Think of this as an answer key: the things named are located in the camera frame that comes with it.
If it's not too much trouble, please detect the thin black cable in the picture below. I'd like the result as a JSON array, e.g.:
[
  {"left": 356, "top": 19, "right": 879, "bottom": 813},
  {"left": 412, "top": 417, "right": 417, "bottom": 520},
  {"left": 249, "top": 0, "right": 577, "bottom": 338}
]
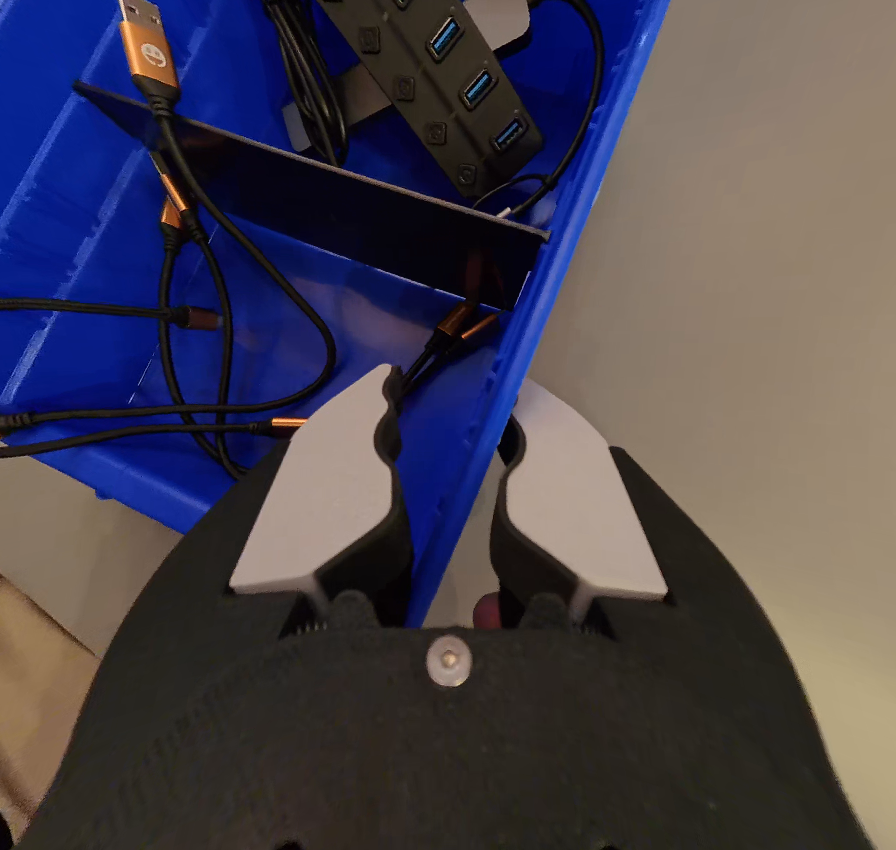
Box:
[{"left": 470, "top": 0, "right": 606, "bottom": 223}]

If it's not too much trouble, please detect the blue plastic bin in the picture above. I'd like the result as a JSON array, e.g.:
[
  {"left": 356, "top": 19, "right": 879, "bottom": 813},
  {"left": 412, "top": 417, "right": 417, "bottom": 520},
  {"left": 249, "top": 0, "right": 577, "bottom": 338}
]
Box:
[{"left": 0, "top": 0, "right": 690, "bottom": 627}]

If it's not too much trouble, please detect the black hub cable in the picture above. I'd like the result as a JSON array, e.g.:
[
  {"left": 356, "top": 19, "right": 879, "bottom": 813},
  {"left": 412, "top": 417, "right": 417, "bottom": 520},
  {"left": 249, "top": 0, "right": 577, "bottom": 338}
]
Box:
[{"left": 238, "top": 0, "right": 349, "bottom": 167}]

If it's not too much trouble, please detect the black usb hub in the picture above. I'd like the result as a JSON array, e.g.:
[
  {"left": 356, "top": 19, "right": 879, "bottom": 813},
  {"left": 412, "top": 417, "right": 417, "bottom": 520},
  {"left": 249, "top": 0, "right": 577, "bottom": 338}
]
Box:
[{"left": 280, "top": 0, "right": 546, "bottom": 199}]

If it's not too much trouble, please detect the black plastic bin divider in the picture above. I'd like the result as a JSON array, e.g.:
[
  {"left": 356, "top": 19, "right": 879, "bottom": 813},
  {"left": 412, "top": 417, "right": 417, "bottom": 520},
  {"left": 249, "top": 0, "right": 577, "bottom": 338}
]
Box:
[{"left": 73, "top": 82, "right": 552, "bottom": 311}]

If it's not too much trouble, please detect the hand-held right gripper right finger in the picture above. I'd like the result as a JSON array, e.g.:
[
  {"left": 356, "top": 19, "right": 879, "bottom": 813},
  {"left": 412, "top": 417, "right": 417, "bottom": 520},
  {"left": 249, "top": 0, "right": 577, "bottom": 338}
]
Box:
[{"left": 489, "top": 376, "right": 669, "bottom": 621}]

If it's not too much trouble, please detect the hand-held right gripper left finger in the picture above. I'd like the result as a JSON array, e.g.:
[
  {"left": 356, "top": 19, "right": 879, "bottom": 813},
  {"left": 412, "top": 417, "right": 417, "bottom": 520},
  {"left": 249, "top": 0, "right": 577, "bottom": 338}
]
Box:
[{"left": 228, "top": 363, "right": 415, "bottom": 628}]

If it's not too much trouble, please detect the black braided orange-plug cable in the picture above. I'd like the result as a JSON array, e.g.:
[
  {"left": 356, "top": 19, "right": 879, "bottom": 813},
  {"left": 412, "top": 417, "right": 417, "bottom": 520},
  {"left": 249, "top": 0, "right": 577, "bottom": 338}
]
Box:
[
  {"left": 0, "top": 299, "right": 224, "bottom": 332},
  {"left": 0, "top": 415, "right": 310, "bottom": 460},
  {"left": 157, "top": 199, "right": 505, "bottom": 480},
  {"left": 157, "top": 170, "right": 478, "bottom": 480},
  {"left": 0, "top": 0, "right": 338, "bottom": 425}
]

